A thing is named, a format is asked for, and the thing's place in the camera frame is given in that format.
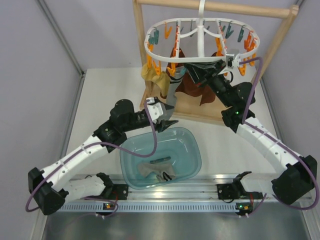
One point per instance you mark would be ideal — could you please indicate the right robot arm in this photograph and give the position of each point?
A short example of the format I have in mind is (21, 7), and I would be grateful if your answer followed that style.
(294, 176)

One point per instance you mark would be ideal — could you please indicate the slotted cable duct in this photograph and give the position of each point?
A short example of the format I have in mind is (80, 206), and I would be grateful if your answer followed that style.
(156, 207)

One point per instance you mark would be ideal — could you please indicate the aluminium mounting rail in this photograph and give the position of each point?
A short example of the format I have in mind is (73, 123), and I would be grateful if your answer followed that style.
(160, 188)

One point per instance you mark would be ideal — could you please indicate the right brown sock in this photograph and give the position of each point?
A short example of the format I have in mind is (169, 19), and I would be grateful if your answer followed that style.
(207, 95)

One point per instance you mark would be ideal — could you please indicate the dark clip in tub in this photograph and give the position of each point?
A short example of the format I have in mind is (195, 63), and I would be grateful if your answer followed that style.
(160, 160)

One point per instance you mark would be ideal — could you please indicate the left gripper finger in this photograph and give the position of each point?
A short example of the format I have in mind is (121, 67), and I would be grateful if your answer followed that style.
(165, 124)
(166, 111)

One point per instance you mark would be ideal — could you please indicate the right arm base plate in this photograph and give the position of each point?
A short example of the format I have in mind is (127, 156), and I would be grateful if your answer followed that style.
(231, 191)

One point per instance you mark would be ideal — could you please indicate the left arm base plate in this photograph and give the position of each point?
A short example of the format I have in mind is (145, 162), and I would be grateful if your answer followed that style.
(118, 192)

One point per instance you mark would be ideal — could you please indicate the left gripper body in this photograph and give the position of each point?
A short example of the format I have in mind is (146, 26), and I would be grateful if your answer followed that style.
(143, 122)

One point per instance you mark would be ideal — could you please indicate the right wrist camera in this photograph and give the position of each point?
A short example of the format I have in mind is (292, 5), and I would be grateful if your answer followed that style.
(232, 58)

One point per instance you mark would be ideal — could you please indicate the yellow sock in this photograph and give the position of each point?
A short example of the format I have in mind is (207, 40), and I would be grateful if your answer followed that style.
(148, 73)
(163, 82)

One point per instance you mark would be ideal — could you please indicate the wooden hanging rack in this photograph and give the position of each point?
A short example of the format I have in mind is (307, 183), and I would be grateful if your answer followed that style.
(188, 107)

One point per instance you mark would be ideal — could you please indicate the white round clip hanger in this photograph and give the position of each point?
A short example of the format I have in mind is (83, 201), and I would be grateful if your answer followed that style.
(198, 40)

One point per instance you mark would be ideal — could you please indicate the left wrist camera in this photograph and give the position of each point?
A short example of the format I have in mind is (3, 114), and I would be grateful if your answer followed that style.
(153, 107)

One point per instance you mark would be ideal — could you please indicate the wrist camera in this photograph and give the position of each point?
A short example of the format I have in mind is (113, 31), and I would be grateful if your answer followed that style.
(232, 58)
(153, 107)

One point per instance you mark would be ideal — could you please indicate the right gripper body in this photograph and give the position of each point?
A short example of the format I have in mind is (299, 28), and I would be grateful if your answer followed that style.
(215, 80)

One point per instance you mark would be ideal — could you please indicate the teal plastic tub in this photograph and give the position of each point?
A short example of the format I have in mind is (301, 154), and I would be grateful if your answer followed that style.
(177, 142)

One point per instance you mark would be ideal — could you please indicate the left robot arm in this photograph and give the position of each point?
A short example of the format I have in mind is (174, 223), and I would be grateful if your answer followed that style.
(53, 186)

